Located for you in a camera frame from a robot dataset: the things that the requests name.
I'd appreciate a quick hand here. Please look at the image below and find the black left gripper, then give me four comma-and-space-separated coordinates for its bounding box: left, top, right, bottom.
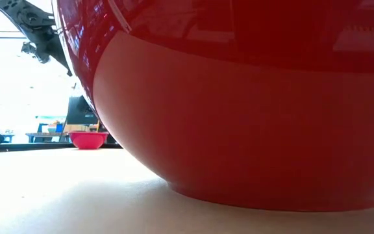
0, 0, 74, 78

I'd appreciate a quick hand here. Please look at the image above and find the black monitor on stand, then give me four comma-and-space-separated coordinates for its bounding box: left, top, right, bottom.
65, 95, 99, 126

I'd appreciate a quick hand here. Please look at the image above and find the wooden bench with blue legs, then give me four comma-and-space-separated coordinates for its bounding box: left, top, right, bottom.
25, 131, 71, 144

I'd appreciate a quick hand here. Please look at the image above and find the small red bowl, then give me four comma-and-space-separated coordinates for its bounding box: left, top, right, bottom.
68, 131, 110, 151

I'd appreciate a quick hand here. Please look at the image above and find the large glossy red bowl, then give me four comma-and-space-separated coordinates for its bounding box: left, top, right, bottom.
53, 0, 374, 213

